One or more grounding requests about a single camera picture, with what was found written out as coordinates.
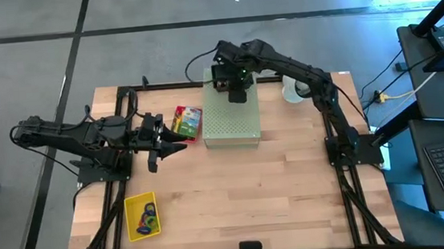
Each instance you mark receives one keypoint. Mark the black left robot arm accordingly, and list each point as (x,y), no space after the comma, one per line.
(66,138)

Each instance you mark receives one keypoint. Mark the yellow crayon box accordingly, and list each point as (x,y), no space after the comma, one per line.
(191,119)
(175,118)

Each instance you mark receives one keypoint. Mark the black desk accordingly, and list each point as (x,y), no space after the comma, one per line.
(416,135)

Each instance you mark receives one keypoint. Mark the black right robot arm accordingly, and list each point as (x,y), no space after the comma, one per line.
(302,73)

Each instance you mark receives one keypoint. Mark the dark blue chair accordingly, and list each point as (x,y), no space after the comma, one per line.
(428,227)

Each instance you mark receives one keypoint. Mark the black box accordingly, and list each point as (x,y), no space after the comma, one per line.
(145,208)

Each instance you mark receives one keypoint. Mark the red plastic basket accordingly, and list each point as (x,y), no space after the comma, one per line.
(191,140)

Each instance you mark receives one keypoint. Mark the yellow plastic basket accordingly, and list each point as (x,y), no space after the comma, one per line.
(133,213)

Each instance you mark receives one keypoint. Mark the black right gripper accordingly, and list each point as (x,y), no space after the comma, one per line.
(241,72)

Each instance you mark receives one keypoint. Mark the green perforated metal shelf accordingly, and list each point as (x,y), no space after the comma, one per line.
(230,124)

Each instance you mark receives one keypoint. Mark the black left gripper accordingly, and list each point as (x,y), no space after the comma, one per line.
(148,135)

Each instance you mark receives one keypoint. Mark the orange silicone wristband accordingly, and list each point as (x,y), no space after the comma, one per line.
(142,219)

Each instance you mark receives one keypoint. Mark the black plastic basket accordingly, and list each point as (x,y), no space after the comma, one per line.
(215,80)

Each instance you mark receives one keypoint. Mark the white bin black rim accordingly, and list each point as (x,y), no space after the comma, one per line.
(290,94)

